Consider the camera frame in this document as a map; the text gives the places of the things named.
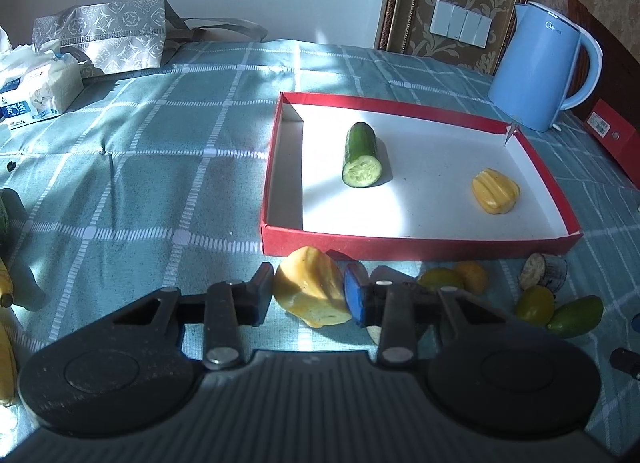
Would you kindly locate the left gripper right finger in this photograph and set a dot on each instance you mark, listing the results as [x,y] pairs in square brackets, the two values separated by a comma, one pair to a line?
[360,296]

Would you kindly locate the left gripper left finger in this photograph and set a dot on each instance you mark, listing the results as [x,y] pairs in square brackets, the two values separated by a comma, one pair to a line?
[252,298]

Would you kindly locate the large yellow fruit chunk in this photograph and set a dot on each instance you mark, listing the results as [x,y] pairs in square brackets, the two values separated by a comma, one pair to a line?
[309,285]

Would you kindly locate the brown round longan fruit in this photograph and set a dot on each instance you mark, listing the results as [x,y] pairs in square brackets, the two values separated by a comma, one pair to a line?
[474,276]

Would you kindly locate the green tomato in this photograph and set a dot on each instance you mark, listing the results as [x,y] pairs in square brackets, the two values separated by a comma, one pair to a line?
[536,306]

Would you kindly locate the eggplant piece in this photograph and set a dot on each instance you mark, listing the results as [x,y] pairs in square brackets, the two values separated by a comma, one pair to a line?
[543,270]

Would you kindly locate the green cucumber end piece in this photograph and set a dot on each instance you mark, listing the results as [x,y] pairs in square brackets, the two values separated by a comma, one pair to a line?
[577,317]

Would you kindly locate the yellow-green lime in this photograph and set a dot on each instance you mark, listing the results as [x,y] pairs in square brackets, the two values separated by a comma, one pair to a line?
[439,277]

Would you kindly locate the red shallow cardboard tray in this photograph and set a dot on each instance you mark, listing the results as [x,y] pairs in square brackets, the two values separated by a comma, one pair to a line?
[423,207]

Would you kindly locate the cut cucumber half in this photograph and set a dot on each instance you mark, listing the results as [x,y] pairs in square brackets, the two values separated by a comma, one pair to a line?
[361,166]

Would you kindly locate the blue plaid bedspread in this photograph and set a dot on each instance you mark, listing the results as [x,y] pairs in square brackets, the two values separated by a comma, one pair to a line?
[156,178]

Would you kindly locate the small yellow fruit piece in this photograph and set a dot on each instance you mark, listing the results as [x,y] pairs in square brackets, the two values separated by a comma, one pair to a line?
[496,193]

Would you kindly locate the yellow banana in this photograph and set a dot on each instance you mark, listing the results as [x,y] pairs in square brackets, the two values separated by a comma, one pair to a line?
[8,370]
[6,286]

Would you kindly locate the small whole cucumber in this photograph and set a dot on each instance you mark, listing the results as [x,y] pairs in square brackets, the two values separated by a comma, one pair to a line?
[5,227]

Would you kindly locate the light blue electric kettle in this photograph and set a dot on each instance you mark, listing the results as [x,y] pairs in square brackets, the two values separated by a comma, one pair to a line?
[533,78]

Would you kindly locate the silver patterned gift bag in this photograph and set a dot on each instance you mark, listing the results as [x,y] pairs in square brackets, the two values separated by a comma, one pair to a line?
[130,36]

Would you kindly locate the red box by kettle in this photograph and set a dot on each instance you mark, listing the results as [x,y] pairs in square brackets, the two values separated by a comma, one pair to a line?
[617,136]

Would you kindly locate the white tissue pack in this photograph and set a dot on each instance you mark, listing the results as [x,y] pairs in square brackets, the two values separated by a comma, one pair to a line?
[36,83]

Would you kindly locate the white wall switch panel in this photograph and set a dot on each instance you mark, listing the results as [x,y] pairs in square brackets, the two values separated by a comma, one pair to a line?
[460,24]

